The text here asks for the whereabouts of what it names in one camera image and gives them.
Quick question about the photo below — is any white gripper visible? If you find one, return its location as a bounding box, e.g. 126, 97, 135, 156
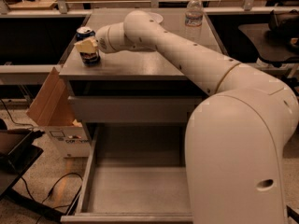
74, 22, 131, 53

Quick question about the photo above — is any blue pepsi can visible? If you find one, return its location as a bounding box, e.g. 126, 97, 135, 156
75, 26, 100, 66

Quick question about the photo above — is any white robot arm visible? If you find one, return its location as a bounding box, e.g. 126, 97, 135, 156
83, 10, 298, 224

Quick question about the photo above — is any closed top drawer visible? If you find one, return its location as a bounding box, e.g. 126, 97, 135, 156
68, 96, 201, 123

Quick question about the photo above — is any grey drawer cabinet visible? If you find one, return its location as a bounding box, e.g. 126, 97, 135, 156
58, 7, 234, 224

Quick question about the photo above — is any open middle drawer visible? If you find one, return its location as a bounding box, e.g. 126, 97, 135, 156
61, 125, 192, 224

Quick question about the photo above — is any open cardboard box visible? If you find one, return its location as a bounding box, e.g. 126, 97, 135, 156
26, 68, 90, 158

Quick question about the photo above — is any white ceramic bowl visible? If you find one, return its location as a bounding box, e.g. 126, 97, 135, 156
149, 12, 164, 24

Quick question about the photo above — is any clear plastic water bottle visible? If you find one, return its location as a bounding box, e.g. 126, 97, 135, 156
184, 0, 203, 41

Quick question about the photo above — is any black desk at left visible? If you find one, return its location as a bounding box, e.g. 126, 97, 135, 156
0, 119, 63, 223

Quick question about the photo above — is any black floor cable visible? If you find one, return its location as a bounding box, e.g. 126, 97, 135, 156
18, 172, 84, 224

